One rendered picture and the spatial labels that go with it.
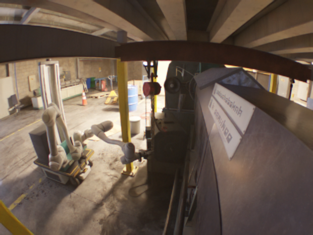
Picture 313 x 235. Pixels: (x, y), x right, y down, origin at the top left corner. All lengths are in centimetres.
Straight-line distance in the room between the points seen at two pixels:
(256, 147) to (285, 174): 9
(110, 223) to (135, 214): 33
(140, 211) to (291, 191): 175
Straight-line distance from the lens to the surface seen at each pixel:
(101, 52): 140
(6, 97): 897
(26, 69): 1029
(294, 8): 89
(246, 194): 25
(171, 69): 242
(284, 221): 18
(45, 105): 196
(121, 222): 178
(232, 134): 35
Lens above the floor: 157
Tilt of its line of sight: 20 degrees down
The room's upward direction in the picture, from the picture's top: straight up
